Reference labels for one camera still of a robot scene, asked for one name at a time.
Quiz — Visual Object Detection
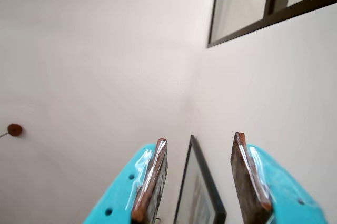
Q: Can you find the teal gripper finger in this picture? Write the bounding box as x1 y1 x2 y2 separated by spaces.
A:
83 137 169 224
231 131 329 224

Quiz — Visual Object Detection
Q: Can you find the black framed picture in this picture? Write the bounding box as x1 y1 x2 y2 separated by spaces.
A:
172 134 227 224

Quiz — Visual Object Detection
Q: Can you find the dark framed window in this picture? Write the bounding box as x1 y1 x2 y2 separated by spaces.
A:
207 0 337 49

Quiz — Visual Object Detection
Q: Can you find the brown round wall knob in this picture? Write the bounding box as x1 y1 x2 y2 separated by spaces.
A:
7 123 23 137

